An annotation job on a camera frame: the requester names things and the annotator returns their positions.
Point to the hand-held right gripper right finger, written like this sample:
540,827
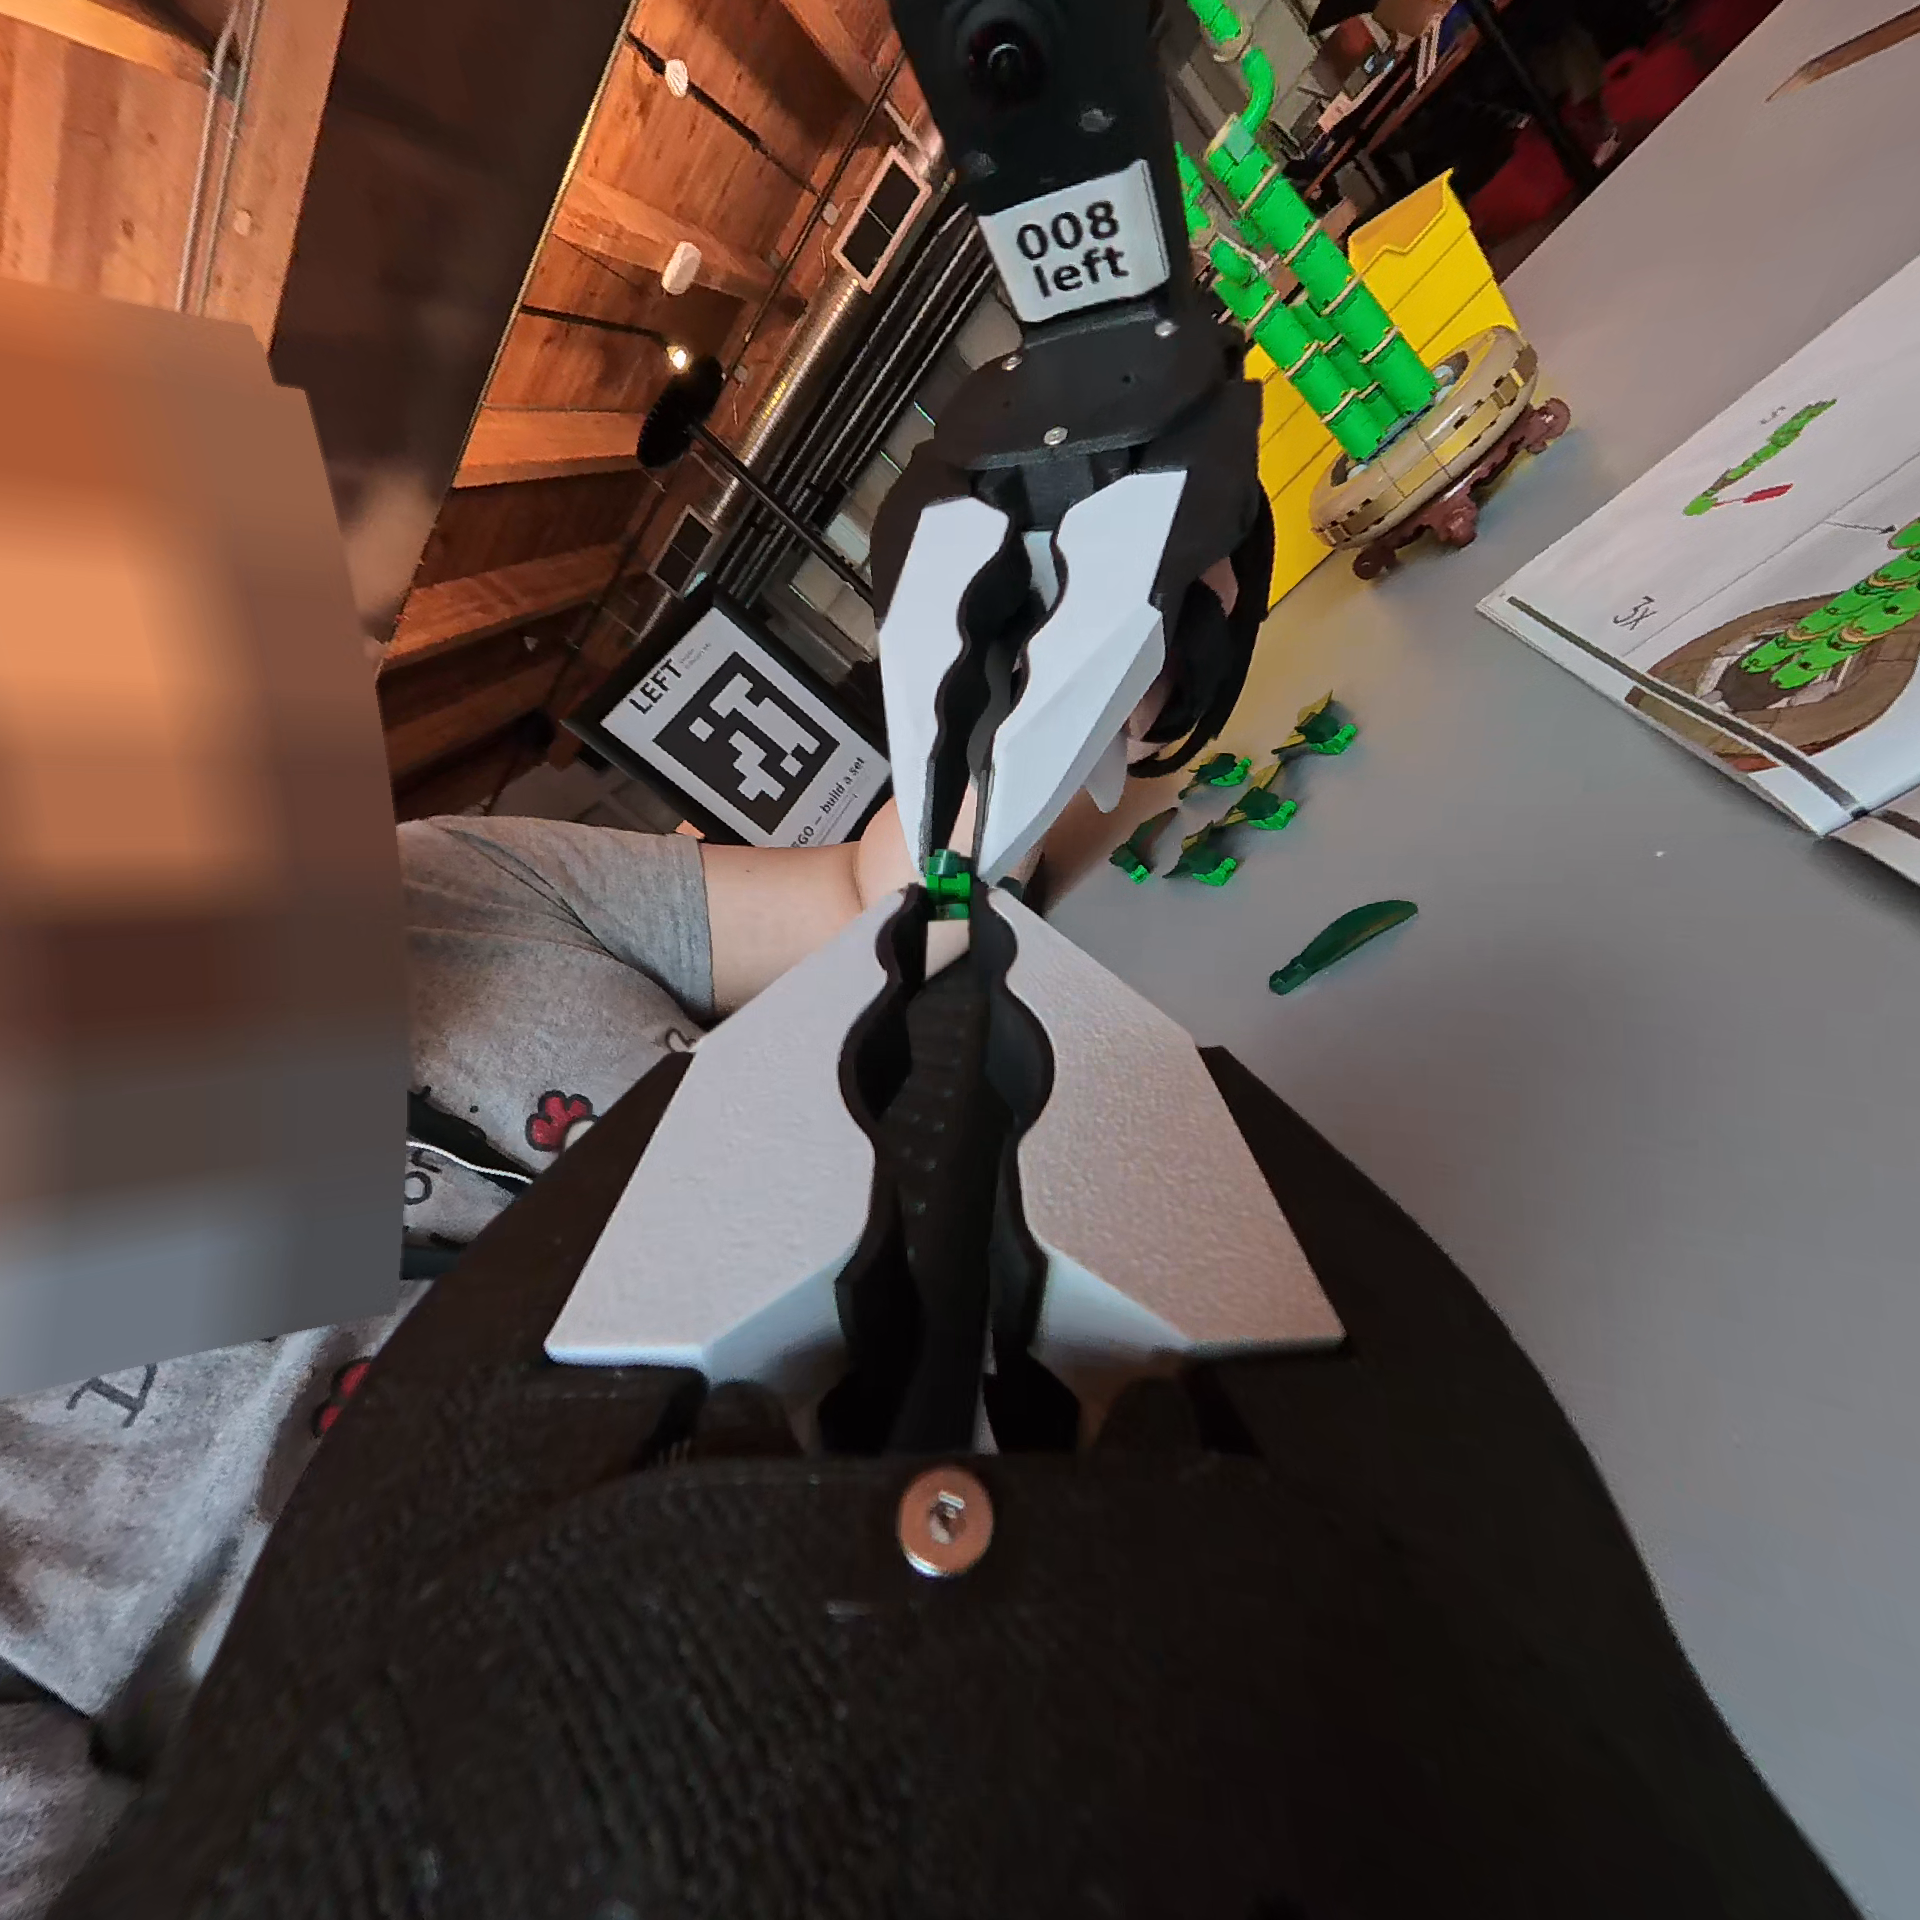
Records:
1171,1201

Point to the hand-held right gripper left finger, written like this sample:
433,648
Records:
705,1201

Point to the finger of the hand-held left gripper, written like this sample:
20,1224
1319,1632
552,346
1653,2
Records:
1113,600
918,630

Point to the small bright green lego piece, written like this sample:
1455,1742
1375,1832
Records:
946,882

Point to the person's left forearm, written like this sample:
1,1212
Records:
781,916

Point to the small green lego leaf piece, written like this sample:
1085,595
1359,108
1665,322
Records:
1270,814
1140,854
1321,734
1219,775
1209,867

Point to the green lego bamboo model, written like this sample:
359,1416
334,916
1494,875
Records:
1321,300

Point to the long dark green lego leaf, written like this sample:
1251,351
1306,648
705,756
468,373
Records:
1343,945

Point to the lego instruction booklet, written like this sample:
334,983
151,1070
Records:
1726,571

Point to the white fiducial marker sign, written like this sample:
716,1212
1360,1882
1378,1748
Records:
737,737

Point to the black round ceiling fixture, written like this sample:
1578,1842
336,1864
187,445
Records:
675,430

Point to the yellow plastic bin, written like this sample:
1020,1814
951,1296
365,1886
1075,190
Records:
1426,269

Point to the white ceiling lamp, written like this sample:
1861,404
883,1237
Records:
683,269

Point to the silver ventilation duct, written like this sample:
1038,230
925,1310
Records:
810,391

